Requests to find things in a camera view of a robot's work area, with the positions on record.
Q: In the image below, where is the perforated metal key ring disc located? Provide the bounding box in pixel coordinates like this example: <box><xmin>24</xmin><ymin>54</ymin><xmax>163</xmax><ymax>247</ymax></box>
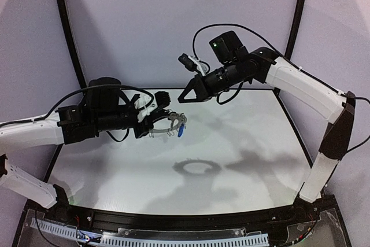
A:
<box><xmin>150</xmin><ymin>111</ymin><xmax>187</xmax><ymax>138</ymax></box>

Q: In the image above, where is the blue key tag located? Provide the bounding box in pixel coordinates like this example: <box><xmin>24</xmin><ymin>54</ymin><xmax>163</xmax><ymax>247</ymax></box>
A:
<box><xmin>177</xmin><ymin>124</ymin><xmax>186</xmax><ymax>138</ymax></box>

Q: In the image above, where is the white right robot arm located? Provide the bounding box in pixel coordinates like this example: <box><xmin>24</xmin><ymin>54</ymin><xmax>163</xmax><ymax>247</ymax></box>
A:
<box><xmin>178</xmin><ymin>31</ymin><xmax>356</xmax><ymax>203</ymax></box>

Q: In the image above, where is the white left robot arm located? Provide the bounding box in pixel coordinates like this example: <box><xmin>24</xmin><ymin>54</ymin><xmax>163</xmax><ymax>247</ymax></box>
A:
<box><xmin>1</xmin><ymin>77</ymin><xmax>171</xmax><ymax>209</ymax></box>

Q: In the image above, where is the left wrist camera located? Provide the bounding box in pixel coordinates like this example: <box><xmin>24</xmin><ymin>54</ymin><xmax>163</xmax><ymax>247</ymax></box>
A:
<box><xmin>131</xmin><ymin>91</ymin><xmax>171</xmax><ymax>123</ymax></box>

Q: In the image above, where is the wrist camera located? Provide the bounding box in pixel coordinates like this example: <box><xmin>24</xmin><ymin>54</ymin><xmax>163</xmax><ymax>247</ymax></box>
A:
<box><xmin>131</xmin><ymin>91</ymin><xmax>171</xmax><ymax>123</ymax></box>
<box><xmin>178</xmin><ymin>53</ymin><xmax>210</xmax><ymax>76</ymax></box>

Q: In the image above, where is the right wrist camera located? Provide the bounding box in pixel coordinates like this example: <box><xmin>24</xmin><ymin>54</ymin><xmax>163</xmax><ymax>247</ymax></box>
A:
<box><xmin>178</xmin><ymin>53</ymin><xmax>210</xmax><ymax>76</ymax></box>

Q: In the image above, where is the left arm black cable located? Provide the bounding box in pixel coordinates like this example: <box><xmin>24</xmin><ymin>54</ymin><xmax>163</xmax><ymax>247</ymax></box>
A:
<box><xmin>0</xmin><ymin>84</ymin><xmax>154</xmax><ymax>143</ymax></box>

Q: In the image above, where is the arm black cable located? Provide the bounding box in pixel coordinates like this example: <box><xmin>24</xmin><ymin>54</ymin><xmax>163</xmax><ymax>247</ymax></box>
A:
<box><xmin>192</xmin><ymin>23</ymin><xmax>367</xmax><ymax>153</ymax></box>
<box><xmin>0</xmin><ymin>84</ymin><xmax>154</xmax><ymax>143</ymax></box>

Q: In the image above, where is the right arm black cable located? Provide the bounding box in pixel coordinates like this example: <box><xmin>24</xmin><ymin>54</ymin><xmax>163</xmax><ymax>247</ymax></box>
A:
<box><xmin>192</xmin><ymin>23</ymin><xmax>367</xmax><ymax>153</ymax></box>

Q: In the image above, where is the right black frame post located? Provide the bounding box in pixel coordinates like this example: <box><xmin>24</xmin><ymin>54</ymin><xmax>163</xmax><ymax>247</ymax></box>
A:
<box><xmin>284</xmin><ymin>0</ymin><xmax>305</xmax><ymax>59</ymax></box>

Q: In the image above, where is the black frame post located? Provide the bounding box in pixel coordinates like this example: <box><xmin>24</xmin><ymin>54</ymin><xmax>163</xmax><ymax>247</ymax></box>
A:
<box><xmin>56</xmin><ymin>0</ymin><xmax>87</xmax><ymax>89</ymax></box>
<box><xmin>284</xmin><ymin>0</ymin><xmax>305</xmax><ymax>59</ymax></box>

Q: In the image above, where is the white slotted cable duct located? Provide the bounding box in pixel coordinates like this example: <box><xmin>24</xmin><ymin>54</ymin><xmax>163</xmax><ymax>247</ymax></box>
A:
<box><xmin>29</xmin><ymin>217</ymin><xmax>269</xmax><ymax>247</ymax></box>

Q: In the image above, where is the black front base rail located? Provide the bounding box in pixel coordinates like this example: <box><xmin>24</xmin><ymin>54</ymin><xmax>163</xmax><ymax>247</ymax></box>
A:
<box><xmin>24</xmin><ymin>197</ymin><xmax>345</xmax><ymax>238</ymax></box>

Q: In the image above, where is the left black frame post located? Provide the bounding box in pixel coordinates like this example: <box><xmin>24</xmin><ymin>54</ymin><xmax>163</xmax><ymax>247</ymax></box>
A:
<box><xmin>56</xmin><ymin>0</ymin><xmax>87</xmax><ymax>89</ymax></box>

